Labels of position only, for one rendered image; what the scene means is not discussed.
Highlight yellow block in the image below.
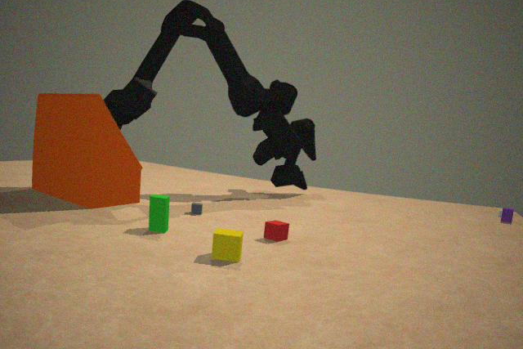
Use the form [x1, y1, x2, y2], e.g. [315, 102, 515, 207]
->
[212, 228, 244, 262]

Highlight purple block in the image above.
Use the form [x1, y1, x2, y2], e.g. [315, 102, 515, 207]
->
[501, 208, 514, 222]

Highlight green block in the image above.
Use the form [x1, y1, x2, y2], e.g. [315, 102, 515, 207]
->
[149, 194, 170, 216]
[149, 213, 169, 233]

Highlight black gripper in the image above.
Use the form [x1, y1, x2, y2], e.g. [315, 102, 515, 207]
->
[267, 119, 316, 190]

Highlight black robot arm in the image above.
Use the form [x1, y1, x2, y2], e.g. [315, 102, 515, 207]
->
[104, 0, 297, 166]

